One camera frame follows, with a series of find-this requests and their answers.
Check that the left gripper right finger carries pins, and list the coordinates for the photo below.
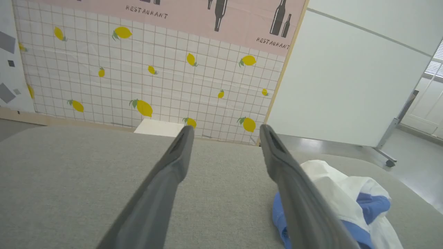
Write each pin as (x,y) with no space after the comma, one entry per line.
(301,207)

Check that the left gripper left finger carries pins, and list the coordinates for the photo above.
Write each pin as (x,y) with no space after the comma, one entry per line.
(155,200)

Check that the white and blue garment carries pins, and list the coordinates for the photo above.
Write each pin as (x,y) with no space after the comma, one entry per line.
(346,186)

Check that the white cloth garment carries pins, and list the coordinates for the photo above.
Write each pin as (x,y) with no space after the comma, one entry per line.
(69,180)

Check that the small white box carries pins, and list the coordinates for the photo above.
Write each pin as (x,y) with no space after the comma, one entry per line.
(159,127)

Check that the lemon print restaurant backdrop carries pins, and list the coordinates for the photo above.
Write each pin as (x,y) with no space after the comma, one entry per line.
(166,79)

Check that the white partition panel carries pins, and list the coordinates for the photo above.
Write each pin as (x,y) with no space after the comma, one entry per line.
(346,86)

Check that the grey metal panel stand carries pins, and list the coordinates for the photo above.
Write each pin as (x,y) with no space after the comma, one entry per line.
(398,121)

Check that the white window blinds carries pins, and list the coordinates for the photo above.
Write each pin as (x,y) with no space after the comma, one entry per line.
(436,62)

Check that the white panel with grey squares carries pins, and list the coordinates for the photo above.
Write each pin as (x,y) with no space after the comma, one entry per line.
(10,52)

